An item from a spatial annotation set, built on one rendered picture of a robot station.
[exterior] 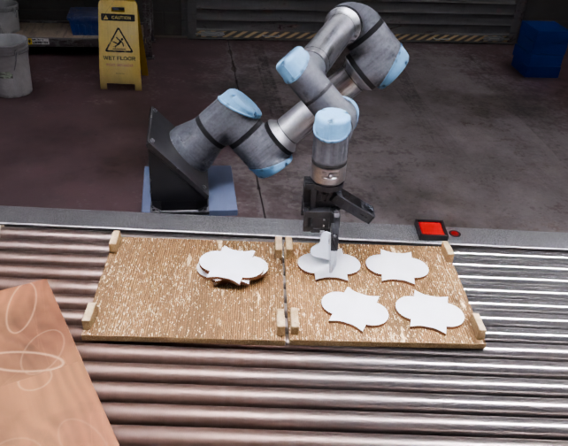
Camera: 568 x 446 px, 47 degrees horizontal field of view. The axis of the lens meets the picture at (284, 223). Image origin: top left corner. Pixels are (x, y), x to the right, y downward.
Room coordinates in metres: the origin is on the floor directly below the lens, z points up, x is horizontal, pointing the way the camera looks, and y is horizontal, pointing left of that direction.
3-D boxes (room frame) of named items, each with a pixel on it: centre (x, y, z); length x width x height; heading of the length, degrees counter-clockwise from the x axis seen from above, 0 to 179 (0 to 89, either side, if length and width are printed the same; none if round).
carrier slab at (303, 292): (1.18, -0.22, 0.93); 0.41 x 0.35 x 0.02; 94
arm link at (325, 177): (1.25, -0.09, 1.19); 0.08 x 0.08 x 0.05
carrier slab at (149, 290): (1.15, 0.20, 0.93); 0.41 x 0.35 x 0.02; 94
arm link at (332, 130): (1.25, -0.09, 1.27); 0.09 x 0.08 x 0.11; 168
